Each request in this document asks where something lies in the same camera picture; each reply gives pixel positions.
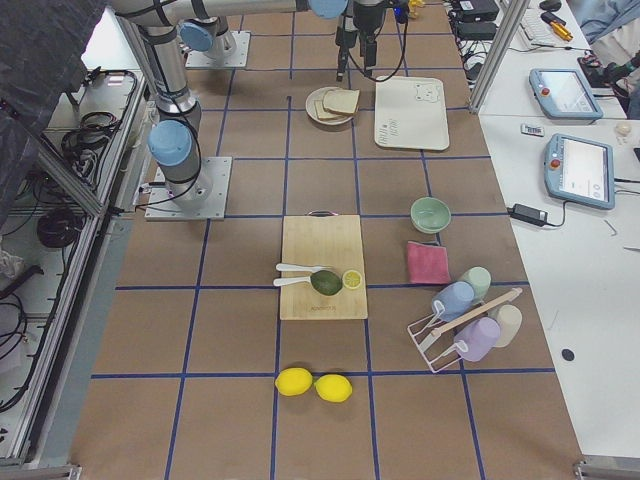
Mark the metal dish rack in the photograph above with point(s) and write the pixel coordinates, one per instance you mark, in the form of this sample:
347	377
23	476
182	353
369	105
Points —
434	339

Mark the upper teach pendant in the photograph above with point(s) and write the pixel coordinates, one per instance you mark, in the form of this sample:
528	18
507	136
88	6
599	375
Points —
564	94

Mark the left yellow lemon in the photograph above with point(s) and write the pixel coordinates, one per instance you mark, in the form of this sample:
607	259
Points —
293	381

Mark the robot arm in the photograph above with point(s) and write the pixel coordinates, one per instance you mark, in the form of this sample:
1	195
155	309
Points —
157	22
211	38

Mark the cream round plate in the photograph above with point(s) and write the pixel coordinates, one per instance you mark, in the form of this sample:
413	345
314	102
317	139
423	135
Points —
318	94

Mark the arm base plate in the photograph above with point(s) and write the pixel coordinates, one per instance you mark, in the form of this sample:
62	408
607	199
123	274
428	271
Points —
205	200
198	61

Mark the yellow lemon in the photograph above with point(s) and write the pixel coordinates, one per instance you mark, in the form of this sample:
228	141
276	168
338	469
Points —
333	388
293	381

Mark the green cup on rack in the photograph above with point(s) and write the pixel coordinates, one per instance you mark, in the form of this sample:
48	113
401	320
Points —
479	278

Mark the lower teach pendant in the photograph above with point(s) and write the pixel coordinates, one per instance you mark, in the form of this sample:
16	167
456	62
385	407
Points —
579	170

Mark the cream bear tray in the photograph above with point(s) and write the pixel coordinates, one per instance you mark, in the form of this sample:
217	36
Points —
410	113

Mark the pink cloth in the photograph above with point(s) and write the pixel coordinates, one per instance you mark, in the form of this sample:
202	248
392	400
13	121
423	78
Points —
427	264

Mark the purple cup on rack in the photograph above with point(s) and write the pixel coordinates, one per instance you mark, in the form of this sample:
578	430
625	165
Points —
477	339

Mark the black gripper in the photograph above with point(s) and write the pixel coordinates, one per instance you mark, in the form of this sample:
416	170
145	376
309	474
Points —
346	35

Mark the aluminium frame post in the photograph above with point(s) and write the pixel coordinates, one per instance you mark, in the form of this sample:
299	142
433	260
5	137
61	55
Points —
505	33

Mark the teach pendant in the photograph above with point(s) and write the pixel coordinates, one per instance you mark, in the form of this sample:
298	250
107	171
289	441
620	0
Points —
579	170
564	94

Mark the white plastic utensil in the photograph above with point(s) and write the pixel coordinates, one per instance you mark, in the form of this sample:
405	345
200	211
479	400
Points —
286	281
287	267

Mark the bread slice on plate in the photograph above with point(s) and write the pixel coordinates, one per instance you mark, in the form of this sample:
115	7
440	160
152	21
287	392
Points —
325	115

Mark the beige cup on rack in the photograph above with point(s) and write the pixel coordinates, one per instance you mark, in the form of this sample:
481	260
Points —
509	319

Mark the lemon slice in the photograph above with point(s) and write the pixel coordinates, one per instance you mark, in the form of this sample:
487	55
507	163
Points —
352	279

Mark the wooden cutting board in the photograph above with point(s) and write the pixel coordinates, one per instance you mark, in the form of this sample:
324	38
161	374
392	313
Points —
334	242

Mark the avocado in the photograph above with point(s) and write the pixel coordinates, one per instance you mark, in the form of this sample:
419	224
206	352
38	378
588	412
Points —
326	282

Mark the black power adapter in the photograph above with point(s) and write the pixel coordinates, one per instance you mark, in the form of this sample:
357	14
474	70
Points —
527	214

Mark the green bowl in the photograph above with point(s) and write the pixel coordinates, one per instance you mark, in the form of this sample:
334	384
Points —
430	215

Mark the blue cup on rack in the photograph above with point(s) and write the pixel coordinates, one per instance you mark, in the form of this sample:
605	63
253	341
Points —
452	301

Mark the right yellow lemon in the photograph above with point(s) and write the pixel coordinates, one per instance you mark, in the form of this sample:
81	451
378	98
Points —
333	388

